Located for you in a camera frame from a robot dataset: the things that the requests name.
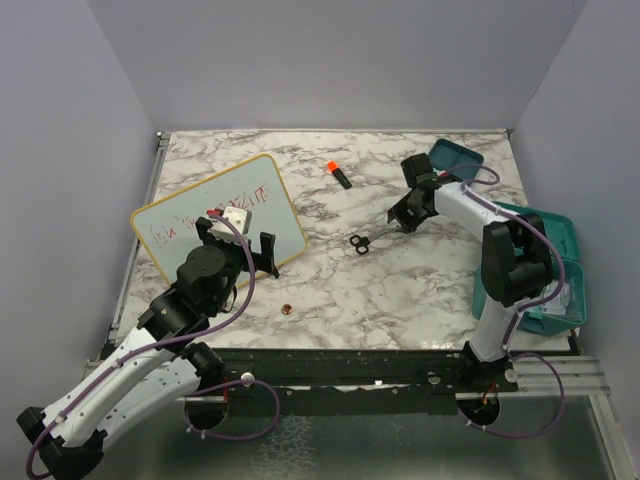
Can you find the teal medicine box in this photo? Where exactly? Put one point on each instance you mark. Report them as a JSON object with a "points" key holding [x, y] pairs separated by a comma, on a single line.
{"points": [[561, 233]]}

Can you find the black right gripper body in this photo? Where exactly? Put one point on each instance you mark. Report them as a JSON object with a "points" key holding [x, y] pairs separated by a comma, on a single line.
{"points": [[407, 214]]}

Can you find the clear bag of plasters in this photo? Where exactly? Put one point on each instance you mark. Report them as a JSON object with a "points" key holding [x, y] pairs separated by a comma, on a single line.
{"points": [[559, 304]]}

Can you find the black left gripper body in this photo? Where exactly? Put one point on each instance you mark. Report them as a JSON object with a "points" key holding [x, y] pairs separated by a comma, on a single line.
{"points": [[237, 261]]}

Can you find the orange black highlighter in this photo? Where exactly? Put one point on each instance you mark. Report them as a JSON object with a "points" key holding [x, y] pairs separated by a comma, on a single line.
{"points": [[339, 175]]}

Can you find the blue divided tray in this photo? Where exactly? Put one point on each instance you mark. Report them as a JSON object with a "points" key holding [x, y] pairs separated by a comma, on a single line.
{"points": [[446, 155]]}

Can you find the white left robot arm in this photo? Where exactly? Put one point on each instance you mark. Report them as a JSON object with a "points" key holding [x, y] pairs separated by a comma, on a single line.
{"points": [[160, 360]]}

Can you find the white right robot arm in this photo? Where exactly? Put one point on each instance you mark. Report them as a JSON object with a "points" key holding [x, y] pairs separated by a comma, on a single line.
{"points": [[516, 264]]}

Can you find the black handled scissors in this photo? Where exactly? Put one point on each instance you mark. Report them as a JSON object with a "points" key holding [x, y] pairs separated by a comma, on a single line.
{"points": [[362, 243]]}

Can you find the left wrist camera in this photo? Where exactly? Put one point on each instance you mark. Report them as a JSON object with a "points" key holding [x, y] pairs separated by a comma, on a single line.
{"points": [[229, 223]]}

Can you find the yellow framed whiteboard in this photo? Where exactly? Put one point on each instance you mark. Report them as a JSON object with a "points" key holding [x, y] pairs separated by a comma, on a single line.
{"points": [[166, 228]]}

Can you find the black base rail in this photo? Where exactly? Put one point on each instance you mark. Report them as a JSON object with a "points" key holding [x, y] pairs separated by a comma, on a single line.
{"points": [[258, 383]]}

